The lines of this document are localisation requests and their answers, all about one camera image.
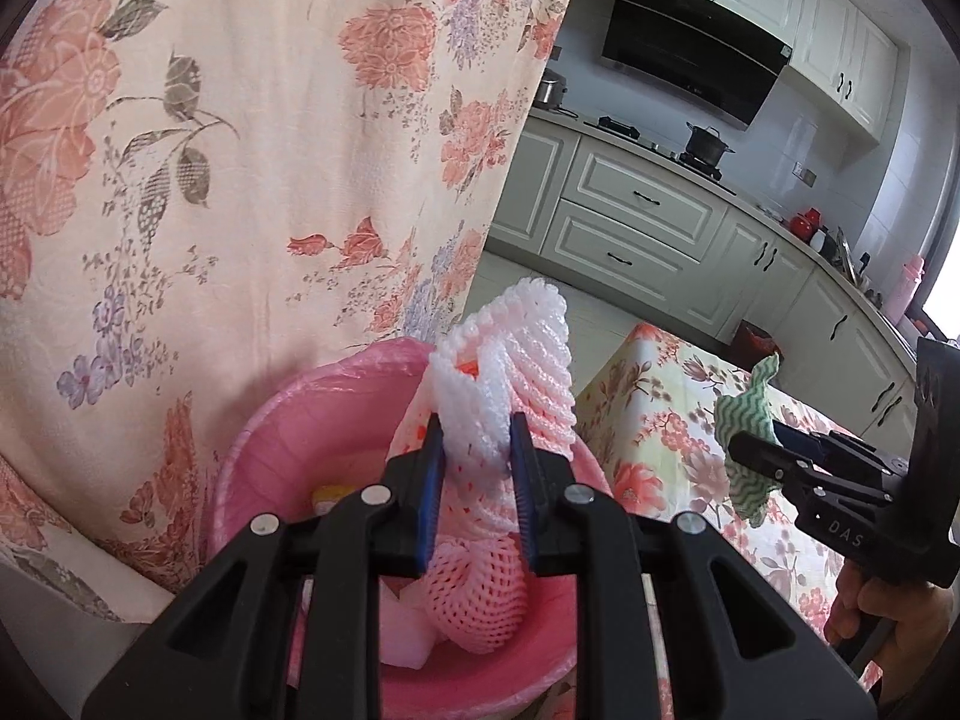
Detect floral tablecloth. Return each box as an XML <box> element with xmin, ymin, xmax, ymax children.
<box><xmin>576</xmin><ymin>322</ymin><xmax>843</xmax><ymax>632</ymax></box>

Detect dark red floor bin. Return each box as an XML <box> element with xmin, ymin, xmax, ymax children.
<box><xmin>729</xmin><ymin>320</ymin><xmax>779</xmax><ymax>371</ymax></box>

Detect person's right hand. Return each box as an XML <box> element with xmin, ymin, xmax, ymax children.
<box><xmin>823</xmin><ymin>561</ymin><xmax>955</xmax><ymax>702</ymax></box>

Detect black gas stove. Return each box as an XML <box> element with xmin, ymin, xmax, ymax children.
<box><xmin>594</xmin><ymin>115</ymin><xmax>722</xmax><ymax>182</ymax></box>

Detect steel pressure cooker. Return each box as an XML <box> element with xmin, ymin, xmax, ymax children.
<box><xmin>532</xmin><ymin>68</ymin><xmax>566</xmax><ymax>110</ymax></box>

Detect pink thermos bottle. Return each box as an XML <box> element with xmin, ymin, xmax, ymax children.
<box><xmin>882</xmin><ymin>255</ymin><xmax>926</xmax><ymax>325</ymax></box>

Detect white lower kitchen cabinets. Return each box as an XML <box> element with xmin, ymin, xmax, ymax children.
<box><xmin>490</xmin><ymin>109</ymin><xmax>916</xmax><ymax>454</ymax></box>

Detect white foam block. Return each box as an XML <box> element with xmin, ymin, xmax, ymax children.
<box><xmin>379</xmin><ymin>580</ymin><xmax>439</xmax><ymax>670</ymax></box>

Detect green white striped cloth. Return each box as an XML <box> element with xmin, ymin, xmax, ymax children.
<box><xmin>711</xmin><ymin>352</ymin><xmax>786</xmax><ymax>530</ymax></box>

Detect pink trash bin with bag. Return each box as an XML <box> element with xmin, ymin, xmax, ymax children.
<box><xmin>206</xmin><ymin>338</ymin><xmax>576</xmax><ymax>718</ymax></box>

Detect white upper kitchen cabinets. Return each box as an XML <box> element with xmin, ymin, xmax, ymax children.
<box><xmin>713</xmin><ymin>0</ymin><xmax>898</xmax><ymax>142</ymax></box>

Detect red kettle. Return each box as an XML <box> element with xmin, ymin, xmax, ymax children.
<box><xmin>788</xmin><ymin>208</ymin><xmax>822</xmax><ymax>244</ymax></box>

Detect floral curtain cloth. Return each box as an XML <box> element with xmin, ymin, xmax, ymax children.
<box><xmin>2</xmin><ymin>0</ymin><xmax>569</xmax><ymax>622</ymax></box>

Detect black range hood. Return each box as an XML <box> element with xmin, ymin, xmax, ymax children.
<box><xmin>602</xmin><ymin>0</ymin><xmax>793</xmax><ymax>125</ymax></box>

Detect black cooking pot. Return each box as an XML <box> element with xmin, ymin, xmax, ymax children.
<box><xmin>685</xmin><ymin>122</ymin><xmax>734</xmax><ymax>167</ymax></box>

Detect tall pink foam fruit net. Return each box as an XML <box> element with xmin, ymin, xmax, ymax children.
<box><xmin>389</xmin><ymin>278</ymin><xmax>576</xmax><ymax>539</ymax></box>

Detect yellow sponge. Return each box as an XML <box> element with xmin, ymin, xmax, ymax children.
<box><xmin>311</xmin><ymin>484</ymin><xmax>355</xmax><ymax>517</ymax></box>

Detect white kitchen cabinets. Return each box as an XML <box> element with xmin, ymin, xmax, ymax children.
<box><xmin>713</xmin><ymin>0</ymin><xmax>898</xmax><ymax>142</ymax></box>
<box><xmin>490</xmin><ymin>109</ymin><xmax>916</xmax><ymax>454</ymax></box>

